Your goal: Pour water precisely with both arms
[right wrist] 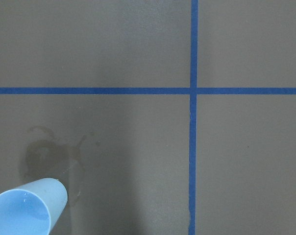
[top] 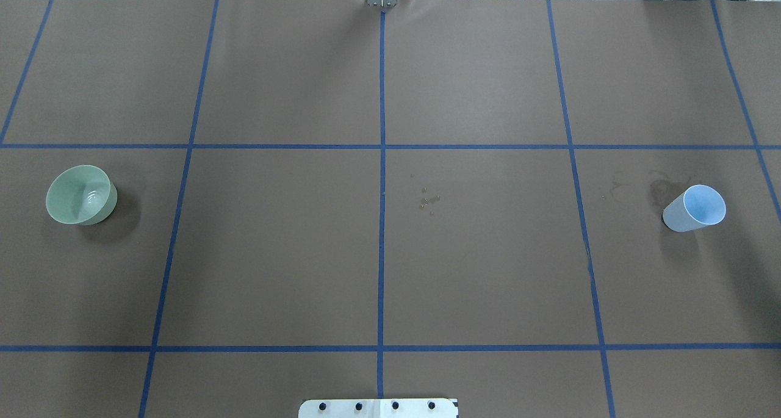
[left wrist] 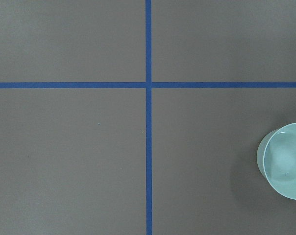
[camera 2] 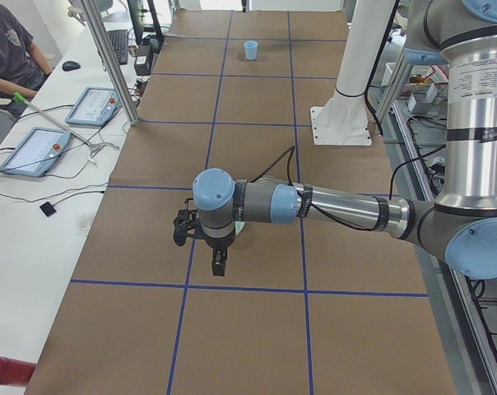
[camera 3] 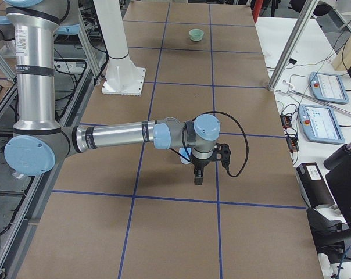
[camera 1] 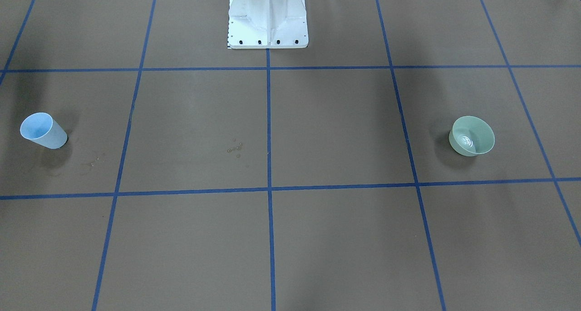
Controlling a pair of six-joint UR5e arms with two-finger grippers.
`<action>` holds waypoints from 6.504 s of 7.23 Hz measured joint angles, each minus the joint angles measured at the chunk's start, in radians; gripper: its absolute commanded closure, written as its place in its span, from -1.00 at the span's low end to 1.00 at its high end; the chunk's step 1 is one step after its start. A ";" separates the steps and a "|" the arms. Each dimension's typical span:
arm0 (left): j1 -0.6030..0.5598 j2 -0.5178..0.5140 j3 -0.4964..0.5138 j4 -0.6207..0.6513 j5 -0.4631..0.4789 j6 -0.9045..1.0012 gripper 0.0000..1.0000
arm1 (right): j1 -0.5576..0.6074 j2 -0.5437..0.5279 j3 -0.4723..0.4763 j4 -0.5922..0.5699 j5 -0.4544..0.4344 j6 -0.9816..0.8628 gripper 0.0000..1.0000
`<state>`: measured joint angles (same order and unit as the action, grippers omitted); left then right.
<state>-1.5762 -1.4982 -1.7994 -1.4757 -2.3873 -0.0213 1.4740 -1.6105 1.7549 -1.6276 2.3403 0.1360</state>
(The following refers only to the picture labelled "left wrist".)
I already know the light green ceramic bowl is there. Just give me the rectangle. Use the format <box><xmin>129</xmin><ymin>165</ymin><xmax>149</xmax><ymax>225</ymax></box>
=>
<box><xmin>256</xmin><ymin>123</ymin><xmax>296</xmax><ymax>200</ymax></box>

